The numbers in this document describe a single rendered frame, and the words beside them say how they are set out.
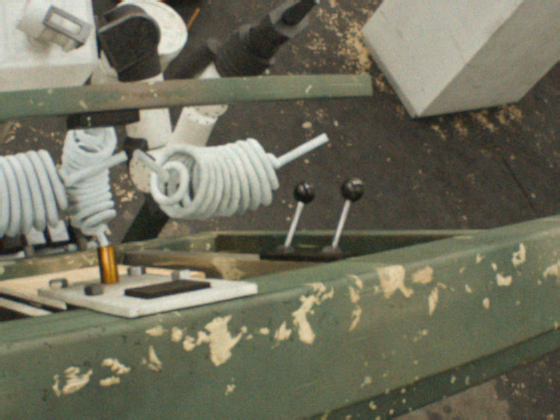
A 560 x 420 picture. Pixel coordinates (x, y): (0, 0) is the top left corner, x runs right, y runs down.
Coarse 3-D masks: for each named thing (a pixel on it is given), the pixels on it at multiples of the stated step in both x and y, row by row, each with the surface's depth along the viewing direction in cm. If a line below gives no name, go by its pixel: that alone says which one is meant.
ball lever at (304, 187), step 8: (296, 184) 138; (304, 184) 137; (296, 192) 137; (304, 192) 136; (312, 192) 137; (296, 200) 138; (304, 200) 137; (312, 200) 138; (296, 208) 137; (296, 216) 137; (296, 224) 137; (288, 232) 136; (288, 240) 136; (280, 248) 135; (288, 248) 135
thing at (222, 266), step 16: (128, 256) 178; (144, 256) 172; (160, 256) 166; (176, 256) 160; (192, 256) 156; (208, 256) 152; (224, 256) 149; (240, 256) 146; (256, 256) 144; (208, 272) 151; (224, 272) 147; (240, 272) 142; (256, 272) 138; (272, 272) 135
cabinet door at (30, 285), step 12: (36, 276) 167; (48, 276) 164; (60, 276) 165; (72, 276) 163; (84, 276) 161; (96, 276) 159; (192, 276) 144; (204, 276) 146; (12, 288) 148; (24, 288) 146; (36, 288) 145
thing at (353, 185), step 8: (344, 184) 127; (352, 184) 127; (360, 184) 127; (344, 192) 127; (352, 192) 127; (360, 192) 127; (352, 200) 128; (344, 208) 127; (344, 216) 127; (344, 224) 127; (336, 232) 126; (336, 240) 126; (328, 248) 125; (336, 248) 125
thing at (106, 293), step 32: (96, 128) 61; (64, 160) 64; (96, 160) 63; (96, 192) 66; (96, 224) 69; (0, 288) 102; (64, 288) 65; (96, 288) 59; (128, 288) 62; (224, 288) 57; (256, 288) 58; (0, 320) 86
